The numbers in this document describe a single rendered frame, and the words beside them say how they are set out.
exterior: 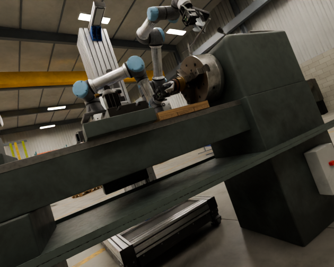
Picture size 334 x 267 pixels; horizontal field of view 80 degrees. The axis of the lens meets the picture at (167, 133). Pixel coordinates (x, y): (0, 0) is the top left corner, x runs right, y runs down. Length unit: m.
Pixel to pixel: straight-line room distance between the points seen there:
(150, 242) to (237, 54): 1.31
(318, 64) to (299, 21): 2.10
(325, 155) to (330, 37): 9.93
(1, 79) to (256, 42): 11.35
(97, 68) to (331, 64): 10.11
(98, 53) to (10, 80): 10.06
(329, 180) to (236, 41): 0.96
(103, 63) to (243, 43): 1.23
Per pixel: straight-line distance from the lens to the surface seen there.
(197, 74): 1.20
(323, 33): 11.29
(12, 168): 0.88
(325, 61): 11.12
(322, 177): 1.47
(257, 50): 1.46
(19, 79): 12.03
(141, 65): 1.48
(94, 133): 0.81
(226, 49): 1.30
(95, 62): 2.02
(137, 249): 1.50
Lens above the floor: 0.73
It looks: 4 degrees up
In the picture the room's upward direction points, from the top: 19 degrees counter-clockwise
